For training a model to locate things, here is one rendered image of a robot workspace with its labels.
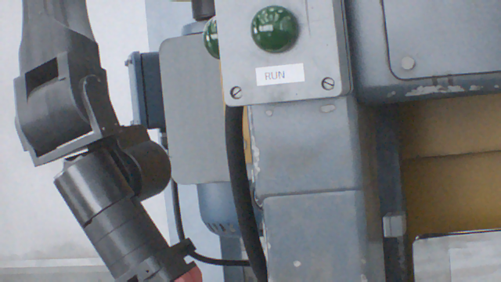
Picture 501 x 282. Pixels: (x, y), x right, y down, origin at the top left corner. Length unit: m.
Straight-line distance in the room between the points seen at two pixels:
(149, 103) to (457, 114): 0.38
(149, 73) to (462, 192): 0.38
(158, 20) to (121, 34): 0.61
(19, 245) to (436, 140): 5.92
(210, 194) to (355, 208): 0.49
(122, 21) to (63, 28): 5.41
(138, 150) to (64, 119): 0.10
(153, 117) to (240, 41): 0.50
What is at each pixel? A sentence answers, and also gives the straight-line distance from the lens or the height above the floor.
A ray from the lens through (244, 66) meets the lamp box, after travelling 0.62.
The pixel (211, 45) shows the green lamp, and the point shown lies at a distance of 0.64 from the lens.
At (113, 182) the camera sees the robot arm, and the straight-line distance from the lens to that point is 0.86.
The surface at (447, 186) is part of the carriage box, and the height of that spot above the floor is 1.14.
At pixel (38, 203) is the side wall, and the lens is 6.60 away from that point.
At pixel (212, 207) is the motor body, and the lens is 1.14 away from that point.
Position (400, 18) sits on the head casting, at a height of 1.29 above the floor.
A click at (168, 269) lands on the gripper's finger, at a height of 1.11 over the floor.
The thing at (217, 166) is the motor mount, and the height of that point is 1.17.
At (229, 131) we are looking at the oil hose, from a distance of 0.69.
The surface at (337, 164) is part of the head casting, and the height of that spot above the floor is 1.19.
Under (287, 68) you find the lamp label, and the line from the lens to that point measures 0.62.
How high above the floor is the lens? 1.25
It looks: 3 degrees down
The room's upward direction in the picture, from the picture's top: 6 degrees counter-clockwise
